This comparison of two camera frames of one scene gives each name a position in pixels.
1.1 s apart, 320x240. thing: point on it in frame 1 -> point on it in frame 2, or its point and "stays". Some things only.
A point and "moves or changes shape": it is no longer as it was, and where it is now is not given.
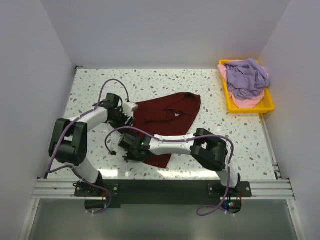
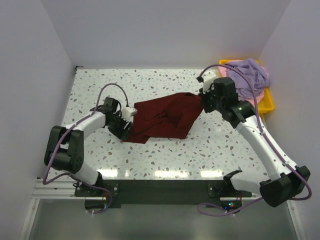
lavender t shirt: x=246 y=79 stays
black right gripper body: x=132 y=154 -> x=210 y=103
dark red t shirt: x=171 y=114 moves or changes shape
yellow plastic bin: x=266 y=105 stays
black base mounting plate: x=116 y=192 stays
